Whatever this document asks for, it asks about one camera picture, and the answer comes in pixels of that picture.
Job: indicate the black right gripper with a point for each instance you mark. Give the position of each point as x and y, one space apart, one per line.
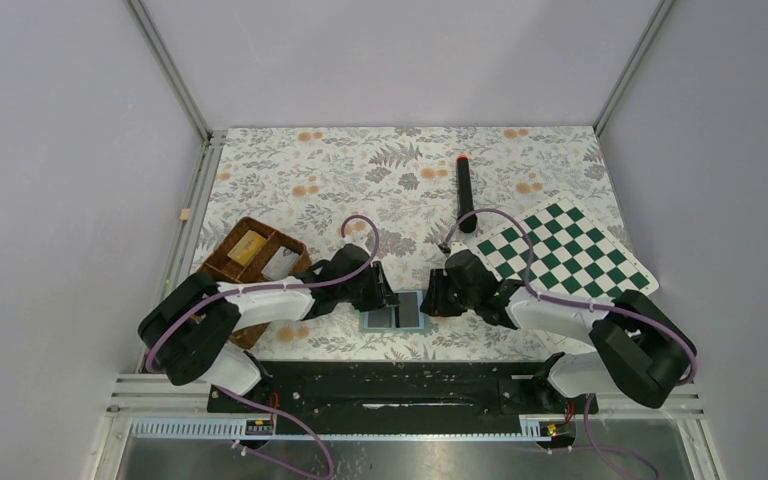
435 302

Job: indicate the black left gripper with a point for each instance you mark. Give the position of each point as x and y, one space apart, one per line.
381 293

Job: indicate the dark credit card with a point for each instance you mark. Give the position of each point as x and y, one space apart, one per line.
409 315

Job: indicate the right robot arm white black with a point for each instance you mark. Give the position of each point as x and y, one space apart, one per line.
638 350

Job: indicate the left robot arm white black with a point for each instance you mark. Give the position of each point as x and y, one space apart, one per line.
188 335

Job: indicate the white card in basket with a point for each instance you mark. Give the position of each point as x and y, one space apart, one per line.
280 264

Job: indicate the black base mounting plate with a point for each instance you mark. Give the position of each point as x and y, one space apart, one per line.
408 397

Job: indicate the floral patterned table mat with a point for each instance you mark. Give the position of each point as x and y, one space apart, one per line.
396 187

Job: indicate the black microphone orange tip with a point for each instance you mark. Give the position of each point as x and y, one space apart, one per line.
468 222

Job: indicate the brown wicker basket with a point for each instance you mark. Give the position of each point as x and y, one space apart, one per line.
220 268

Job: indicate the green white chessboard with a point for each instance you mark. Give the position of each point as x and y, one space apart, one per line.
569 251

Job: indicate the yellow block in basket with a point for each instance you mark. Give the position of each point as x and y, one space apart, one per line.
246 248

